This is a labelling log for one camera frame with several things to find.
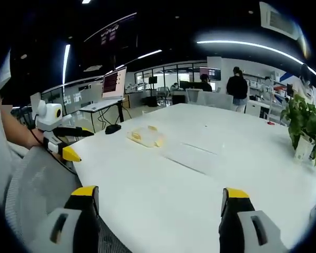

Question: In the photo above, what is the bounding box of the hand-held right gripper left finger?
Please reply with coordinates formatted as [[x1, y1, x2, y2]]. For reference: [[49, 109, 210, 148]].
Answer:
[[28, 186, 101, 253]]

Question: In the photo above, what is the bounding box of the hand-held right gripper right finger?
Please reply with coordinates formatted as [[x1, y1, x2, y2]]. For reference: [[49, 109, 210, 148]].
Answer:
[[218, 187, 290, 253]]

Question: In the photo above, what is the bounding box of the grey mesh office chair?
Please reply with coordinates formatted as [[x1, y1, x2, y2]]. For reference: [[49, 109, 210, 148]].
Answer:
[[4, 144, 132, 253]]

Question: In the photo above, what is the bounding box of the white standing desk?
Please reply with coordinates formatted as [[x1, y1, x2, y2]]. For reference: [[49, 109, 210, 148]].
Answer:
[[78, 99, 125, 135]]

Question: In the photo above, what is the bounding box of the person's white shirt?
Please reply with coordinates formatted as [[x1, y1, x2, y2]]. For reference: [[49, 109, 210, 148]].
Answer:
[[0, 52, 29, 185]]

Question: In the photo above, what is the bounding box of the short ceiling light strip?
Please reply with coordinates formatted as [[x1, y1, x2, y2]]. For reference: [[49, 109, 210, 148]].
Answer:
[[62, 44, 71, 85]]

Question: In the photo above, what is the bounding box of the open laptop on desk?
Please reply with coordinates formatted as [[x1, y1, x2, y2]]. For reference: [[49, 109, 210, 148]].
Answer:
[[101, 67, 127, 100]]

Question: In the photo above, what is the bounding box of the black screen on stand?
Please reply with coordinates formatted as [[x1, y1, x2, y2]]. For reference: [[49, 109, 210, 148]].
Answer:
[[145, 76, 159, 108]]

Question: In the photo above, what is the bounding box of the green potted plant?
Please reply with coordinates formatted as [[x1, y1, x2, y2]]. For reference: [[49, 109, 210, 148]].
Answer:
[[280, 93, 316, 167]]

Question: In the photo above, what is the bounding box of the white standing fan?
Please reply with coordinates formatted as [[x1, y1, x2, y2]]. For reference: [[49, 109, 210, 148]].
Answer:
[[262, 79, 277, 122]]

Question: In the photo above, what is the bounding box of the long ceiling light strip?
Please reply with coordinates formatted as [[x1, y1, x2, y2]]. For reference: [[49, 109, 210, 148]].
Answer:
[[196, 39, 316, 83]]

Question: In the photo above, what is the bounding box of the ceiling air vent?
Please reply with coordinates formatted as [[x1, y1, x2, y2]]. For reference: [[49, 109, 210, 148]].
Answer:
[[259, 1, 301, 40]]

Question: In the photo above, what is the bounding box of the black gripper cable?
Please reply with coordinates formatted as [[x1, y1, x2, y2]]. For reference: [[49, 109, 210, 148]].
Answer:
[[28, 122, 77, 175]]

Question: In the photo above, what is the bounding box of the white table cable cover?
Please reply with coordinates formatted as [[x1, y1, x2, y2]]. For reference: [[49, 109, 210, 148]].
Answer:
[[160, 142, 219, 175]]

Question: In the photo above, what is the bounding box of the dark wall monitor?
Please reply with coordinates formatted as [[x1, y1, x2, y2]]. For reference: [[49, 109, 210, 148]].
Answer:
[[199, 67, 222, 82]]

